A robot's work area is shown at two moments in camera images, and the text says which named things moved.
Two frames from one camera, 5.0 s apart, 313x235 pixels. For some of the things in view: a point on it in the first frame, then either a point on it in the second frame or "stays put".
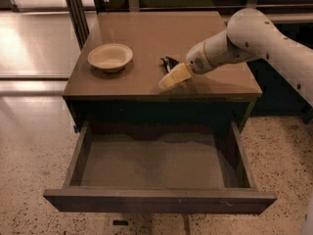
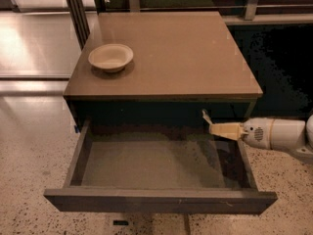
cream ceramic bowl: [110, 57] stays put
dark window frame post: [76, 12] stays put
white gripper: [196, 60] → [256, 132]
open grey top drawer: [159, 166] stays put
